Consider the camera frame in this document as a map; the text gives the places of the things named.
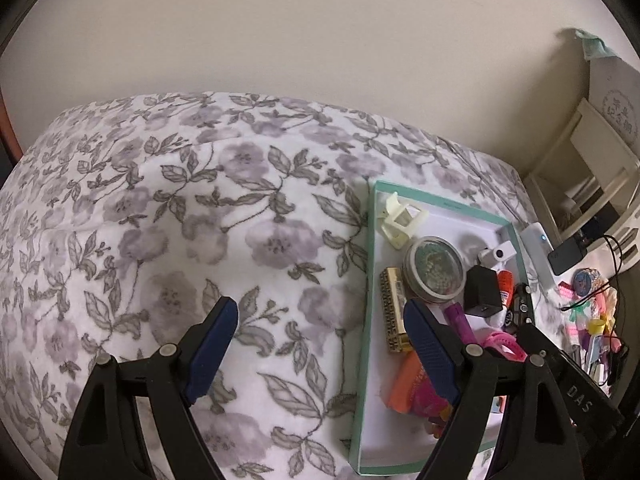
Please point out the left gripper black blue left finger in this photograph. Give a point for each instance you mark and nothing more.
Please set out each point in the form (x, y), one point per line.
(105, 439)

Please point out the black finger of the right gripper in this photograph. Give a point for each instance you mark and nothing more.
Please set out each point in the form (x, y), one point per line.
(596, 418)

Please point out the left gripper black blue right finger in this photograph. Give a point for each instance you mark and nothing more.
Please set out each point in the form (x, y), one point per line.
(536, 438)

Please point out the orange blue card case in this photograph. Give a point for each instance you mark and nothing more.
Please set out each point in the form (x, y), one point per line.
(409, 377)
(498, 404)

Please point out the pink smart watch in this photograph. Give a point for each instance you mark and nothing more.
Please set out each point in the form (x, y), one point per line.
(504, 345)

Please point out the pink orange doll toy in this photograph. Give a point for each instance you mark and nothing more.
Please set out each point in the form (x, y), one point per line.
(428, 404)

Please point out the black toy car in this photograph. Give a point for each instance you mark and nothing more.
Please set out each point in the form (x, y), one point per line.
(521, 309)

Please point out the purple small toy bar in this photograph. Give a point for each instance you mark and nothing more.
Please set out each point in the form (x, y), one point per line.
(457, 320)

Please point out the black charger cube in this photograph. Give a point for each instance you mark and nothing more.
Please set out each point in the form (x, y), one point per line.
(481, 295)

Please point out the orange red glue tube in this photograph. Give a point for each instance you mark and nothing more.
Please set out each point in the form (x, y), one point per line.
(506, 288)

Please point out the white round band device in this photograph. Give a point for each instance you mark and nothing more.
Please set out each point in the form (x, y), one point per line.
(496, 256)

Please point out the gold harmonica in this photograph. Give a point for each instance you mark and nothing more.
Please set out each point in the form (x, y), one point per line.
(394, 298)

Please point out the cream hair claw clip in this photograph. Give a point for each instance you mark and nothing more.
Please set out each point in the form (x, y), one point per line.
(400, 220)

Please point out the yellow small cylinder toy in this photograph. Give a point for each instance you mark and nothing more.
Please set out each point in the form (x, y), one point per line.
(596, 326)

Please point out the round colourful tin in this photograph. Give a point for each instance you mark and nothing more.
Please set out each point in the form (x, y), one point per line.
(585, 281)

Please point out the black plugged adapter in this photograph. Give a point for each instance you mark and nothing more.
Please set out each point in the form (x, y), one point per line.
(566, 255)

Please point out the white power strip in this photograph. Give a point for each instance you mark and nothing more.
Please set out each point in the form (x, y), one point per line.
(538, 247)

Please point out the teal rimmed white tray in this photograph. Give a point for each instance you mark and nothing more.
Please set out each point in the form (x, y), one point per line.
(384, 442)

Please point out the round tin with beads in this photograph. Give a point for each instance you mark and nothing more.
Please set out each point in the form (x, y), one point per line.
(433, 270)

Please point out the floral grey white blanket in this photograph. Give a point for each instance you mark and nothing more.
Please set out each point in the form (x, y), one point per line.
(127, 220)

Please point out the cream white toy shelf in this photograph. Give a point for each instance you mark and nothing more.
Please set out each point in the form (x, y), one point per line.
(592, 167)

